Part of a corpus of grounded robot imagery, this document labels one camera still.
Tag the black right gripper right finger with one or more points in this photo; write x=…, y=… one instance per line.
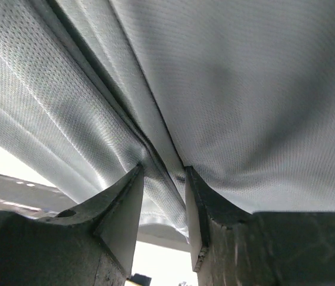
x=232, y=247

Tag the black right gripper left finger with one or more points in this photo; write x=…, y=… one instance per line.
x=92, y=243

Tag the dark grey t shirt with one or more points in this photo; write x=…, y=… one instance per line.
x=243, y=91

